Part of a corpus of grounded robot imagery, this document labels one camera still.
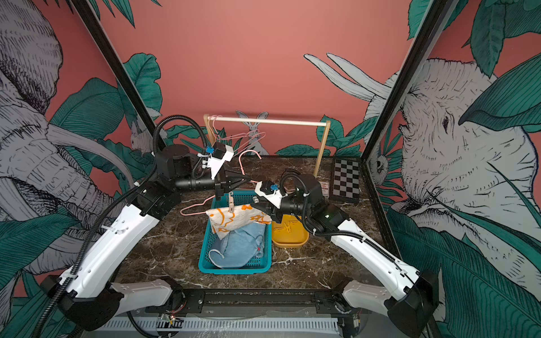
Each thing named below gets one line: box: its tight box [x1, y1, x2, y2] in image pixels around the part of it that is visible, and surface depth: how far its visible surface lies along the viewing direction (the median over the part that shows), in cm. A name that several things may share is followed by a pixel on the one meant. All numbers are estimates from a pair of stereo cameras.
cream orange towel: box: [205, 204, 272, 241], surface depth 68 cm
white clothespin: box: [228, 190, 235, 214], surface depth 65 cm
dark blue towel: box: [208, 222, 266, 269], surface depth 83 cm
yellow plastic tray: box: [271, 214, 310, 248], surface depth 92 cm
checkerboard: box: [329, 157, 362, 203], surface depth 113 cm
